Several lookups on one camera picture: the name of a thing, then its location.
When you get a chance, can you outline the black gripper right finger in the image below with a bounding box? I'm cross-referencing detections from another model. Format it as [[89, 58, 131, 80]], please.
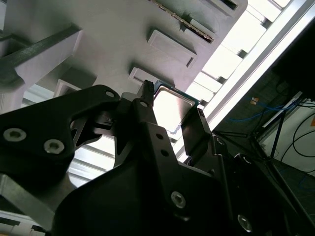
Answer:
[[181, 108, 310, 236]]

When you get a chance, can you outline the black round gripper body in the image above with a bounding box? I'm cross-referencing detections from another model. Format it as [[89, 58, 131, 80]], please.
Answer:
[[53, 161, 239, 236]]

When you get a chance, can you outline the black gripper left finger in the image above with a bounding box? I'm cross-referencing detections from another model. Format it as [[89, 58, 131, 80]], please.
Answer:
[[0, 80, 192, 222]]

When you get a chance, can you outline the silver CPU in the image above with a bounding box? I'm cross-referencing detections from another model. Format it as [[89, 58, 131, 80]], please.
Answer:
[[152, 80, 199, 135]]

